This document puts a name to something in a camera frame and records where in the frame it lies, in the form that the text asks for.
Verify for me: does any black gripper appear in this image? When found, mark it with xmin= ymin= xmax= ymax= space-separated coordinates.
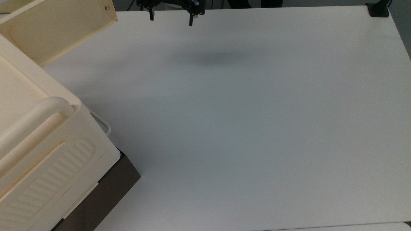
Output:
xmin=136 ymin=0 xmax=206 ymax=27

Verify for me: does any cream cabinet door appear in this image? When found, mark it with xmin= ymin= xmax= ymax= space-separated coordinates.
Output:
xmin=0 ymin=0 xmax=118 ymax=68

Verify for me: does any cream plastic cabinet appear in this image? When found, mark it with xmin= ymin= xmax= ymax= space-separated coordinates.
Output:
xmin=0 ymin=34 xmax=121 ymax=231

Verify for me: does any dark brown base block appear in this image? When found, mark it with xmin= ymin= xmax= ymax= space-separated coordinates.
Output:
xmin=51 ymin=148 xmax=141 ymax=231

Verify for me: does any black table clamp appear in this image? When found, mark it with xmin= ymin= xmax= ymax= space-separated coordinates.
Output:
xmin=366 ymin=0 xmax=391 ymax=18

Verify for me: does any white loop handle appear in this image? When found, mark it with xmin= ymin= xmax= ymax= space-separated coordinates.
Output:
xmin=89 ymin=110 xmax=111 ymax=136

